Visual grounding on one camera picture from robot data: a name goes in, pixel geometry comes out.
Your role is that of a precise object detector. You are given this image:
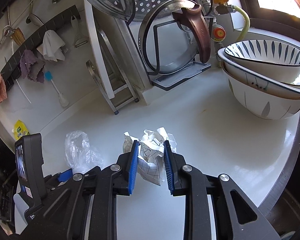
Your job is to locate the white cutting board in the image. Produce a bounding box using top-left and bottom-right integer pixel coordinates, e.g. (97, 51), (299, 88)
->
(83, 0), (123, 99)

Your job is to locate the white blue rim bowl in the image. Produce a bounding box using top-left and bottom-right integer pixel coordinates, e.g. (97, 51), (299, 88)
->
(217, 48), (300, 99)

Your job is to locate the white peeler on wall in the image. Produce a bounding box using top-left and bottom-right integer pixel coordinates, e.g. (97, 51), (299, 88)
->
(71, 15), (88, 48)

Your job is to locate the top leaf pattern bowl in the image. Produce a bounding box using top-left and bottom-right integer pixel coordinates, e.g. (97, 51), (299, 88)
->
(224, 40), (300, 88)

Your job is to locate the black kitchen sink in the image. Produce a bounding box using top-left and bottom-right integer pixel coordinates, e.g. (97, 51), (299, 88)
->
(259, 118), (300, 239)

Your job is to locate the pot lid with brown handle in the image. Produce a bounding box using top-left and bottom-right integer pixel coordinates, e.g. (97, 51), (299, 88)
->
(138, 0), (211, 76)

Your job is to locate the white cloth on rail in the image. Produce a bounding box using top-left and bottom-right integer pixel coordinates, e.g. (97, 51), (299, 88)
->
(37, 30), (65, 62)

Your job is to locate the white plastic bag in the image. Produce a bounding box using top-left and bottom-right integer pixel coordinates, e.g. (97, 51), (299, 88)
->
(64, 131), (104, 174)

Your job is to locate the purple cloth on rail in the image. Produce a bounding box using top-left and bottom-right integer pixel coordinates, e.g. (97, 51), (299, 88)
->
(20, 50), (45, 83)

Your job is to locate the yellow green seasoning pouch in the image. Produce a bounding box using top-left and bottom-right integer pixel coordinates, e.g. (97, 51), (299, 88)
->
(12, 120), (30, 141)

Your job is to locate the blue white bottle brush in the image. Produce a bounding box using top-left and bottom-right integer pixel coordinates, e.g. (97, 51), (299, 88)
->
(45, 71), (69, 108)

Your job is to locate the metal cutting board stand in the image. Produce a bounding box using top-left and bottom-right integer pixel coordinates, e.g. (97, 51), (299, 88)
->
(86, 30), (139, 115)

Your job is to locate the black lid rack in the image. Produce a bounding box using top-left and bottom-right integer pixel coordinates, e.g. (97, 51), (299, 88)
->
(133, 0), (213, 91)

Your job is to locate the gas valve with hose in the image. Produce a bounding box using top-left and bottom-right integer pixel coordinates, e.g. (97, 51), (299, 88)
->
(211, 0), (251, 43)

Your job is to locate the white paper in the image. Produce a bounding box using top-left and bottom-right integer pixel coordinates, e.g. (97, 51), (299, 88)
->
(123, 127), (177, 186)

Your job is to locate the white leaf pattern bowl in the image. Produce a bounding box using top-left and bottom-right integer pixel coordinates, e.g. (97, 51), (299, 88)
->
(224, 72), (300, 120)

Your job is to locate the black wall hook rail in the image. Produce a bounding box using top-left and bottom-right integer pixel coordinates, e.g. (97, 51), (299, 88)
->
(0, 5), (81, 91)

